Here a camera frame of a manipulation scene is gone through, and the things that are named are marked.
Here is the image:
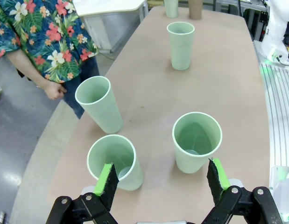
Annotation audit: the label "person in floral shirt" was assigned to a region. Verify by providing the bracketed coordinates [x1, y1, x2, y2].
[0, 0, 99, 84]

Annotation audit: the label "person's right forearm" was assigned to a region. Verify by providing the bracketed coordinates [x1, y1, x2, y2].
[5, 48, 54, 91]

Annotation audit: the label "white background table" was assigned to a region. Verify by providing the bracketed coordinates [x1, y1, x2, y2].
[73, 0, 148, 53]

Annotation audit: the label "grooved aluminium base plate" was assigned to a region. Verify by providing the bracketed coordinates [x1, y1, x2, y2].
[253, 41, 289, 168]

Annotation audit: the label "blue jeans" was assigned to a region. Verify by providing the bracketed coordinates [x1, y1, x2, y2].
[63, 57, 100, 119]

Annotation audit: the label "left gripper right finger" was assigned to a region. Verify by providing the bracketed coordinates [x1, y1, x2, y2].
[201, 158, 284, 224]

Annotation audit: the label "person's right hand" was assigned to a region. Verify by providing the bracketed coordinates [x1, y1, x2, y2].
[42, 80, 67, 101]

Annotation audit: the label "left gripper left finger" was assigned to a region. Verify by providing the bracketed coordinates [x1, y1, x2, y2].
[46, 163, 119, 224]

